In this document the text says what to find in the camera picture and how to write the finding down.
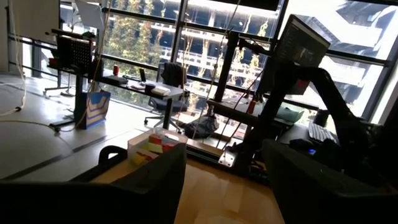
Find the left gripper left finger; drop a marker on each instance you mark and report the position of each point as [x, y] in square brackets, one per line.
[124, 202]

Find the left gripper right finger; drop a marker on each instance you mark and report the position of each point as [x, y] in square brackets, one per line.
[311, 199]

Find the red arch block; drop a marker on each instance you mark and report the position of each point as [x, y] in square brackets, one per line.
[155, 139]

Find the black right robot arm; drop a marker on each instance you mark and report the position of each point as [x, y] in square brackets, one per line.
[280, 102]

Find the black table clamp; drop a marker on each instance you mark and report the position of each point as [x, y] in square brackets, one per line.
[107, 152]

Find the white keyboard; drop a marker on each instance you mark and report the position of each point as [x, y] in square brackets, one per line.
[320, 132]

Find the black computer mouse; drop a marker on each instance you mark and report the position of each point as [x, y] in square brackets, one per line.
[300, 143]

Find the black cup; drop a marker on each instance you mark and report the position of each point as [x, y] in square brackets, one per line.
[321, 117]

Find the clear plastic bin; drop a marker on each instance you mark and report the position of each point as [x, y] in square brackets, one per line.
[136, 143]

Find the blue white sign board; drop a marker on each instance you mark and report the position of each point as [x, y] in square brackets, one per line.
[93, 109]

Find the black bag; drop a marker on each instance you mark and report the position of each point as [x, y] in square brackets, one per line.
[202, 126]

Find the dark side desk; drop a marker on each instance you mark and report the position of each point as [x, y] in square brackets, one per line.
[236, 112]

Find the black standing desk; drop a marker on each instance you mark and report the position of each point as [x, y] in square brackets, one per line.
[130, 85]

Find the white box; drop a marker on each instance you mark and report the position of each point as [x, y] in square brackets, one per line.
[160, 91]

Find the large black monitor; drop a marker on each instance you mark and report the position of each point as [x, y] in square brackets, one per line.
[298, 46]

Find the red can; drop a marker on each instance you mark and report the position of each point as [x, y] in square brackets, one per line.
[115, 70]

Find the black office chair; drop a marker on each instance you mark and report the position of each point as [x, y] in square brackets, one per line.
[174, 74]

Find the black metal stand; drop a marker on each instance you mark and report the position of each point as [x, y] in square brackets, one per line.
[228, 62]

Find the white hanging sheet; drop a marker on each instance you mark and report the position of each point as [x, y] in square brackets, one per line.
[90, 14]

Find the grey metal mount plate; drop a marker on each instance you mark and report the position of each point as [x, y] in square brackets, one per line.
[227, 158]

